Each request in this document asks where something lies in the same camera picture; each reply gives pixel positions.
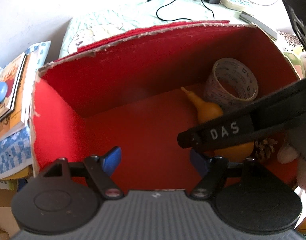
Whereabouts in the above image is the orange gourd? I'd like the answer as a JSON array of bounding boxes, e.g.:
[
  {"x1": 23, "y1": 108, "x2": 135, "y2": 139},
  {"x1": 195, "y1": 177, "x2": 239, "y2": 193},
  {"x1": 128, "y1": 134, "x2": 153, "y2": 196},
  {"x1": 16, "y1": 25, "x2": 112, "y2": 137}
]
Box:
[{"x1": 177, "y1": 87, "x2": 254, "y2": 162}]

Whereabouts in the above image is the clear printed tape roll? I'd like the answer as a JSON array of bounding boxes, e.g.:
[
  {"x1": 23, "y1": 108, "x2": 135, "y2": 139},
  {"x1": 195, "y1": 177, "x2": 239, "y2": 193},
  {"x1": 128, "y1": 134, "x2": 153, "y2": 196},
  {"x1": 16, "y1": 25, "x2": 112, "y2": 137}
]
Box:
[{"x1": 204, "y1": 58, "x2": 259, "y2": 111}]

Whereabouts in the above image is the large red cardboard box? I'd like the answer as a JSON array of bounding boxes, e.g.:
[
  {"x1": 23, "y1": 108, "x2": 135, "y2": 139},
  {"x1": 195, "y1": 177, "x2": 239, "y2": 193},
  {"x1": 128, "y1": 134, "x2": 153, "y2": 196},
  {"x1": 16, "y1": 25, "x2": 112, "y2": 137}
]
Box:
[{"x1": 30, "y1": 22, "x2": 298, "y2": 191}]

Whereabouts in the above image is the stack of books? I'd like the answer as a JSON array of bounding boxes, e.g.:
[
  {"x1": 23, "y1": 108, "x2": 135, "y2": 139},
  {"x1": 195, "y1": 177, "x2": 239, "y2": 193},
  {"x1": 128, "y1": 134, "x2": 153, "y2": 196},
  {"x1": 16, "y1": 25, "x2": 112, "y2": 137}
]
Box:
[{"x1": 0, "y1": 53, "x2": 27, "y2": 134}]

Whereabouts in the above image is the green cartoon bed sheet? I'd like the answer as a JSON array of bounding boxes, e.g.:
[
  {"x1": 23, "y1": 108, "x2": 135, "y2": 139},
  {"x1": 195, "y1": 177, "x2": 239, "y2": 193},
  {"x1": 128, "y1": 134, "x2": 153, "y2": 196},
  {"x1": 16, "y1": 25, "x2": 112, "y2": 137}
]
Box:
[{"x1": 59, "y1": 0, "x2": 243, "y2": 58}]

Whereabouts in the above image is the black smartphone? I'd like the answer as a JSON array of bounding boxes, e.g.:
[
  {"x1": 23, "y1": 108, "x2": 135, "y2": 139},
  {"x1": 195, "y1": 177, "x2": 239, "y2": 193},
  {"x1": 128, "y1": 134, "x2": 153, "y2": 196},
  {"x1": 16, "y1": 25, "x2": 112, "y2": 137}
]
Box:
[{"x1": 239, "y1": 11, "x2": 278, "y2": 41}]

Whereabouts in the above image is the white blue power strip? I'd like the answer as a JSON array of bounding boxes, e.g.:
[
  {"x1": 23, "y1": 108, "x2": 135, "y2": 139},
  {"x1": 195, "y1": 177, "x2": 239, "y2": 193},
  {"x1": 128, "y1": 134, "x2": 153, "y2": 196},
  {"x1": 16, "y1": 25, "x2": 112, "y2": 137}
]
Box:
[{"x1": 220, "y1": 0, "x2": 251, "y2": 11}]

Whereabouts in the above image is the black charger cable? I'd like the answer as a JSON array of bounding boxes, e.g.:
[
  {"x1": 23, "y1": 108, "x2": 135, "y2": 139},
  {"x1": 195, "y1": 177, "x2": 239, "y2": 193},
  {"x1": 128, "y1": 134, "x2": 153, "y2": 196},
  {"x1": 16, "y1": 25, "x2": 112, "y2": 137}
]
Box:
[{"x1": 145, "y1": 0, "x2": 215, "y2": 22}]

